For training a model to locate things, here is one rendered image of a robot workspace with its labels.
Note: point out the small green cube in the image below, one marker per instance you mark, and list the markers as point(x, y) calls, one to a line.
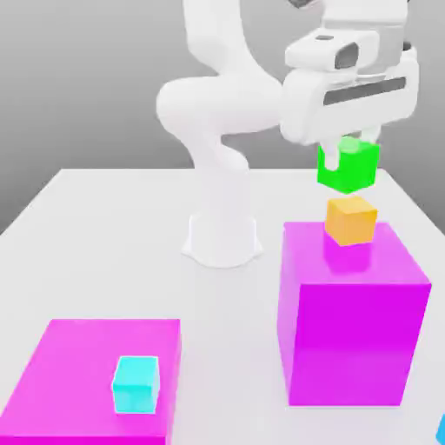
point(358, 170)

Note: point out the large tall magenta box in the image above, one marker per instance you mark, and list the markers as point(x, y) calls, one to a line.
point(354, 333)

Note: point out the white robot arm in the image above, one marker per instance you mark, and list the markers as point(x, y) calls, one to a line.
point(222, 104)

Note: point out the small orange cube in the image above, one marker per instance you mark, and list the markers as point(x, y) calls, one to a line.
point(351, 222)

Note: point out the small blue cube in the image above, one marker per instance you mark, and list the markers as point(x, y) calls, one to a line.
point(442, 429)

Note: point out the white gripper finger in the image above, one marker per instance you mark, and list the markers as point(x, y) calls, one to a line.
point(372, 135)
point(332, 156)

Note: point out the large flat magenta box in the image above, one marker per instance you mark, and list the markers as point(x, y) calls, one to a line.
point(69, 382)

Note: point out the small cyan cube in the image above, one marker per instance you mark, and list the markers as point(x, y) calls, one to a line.
point(135, 386)

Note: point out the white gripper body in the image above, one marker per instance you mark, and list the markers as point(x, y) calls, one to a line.
point(347, 114)

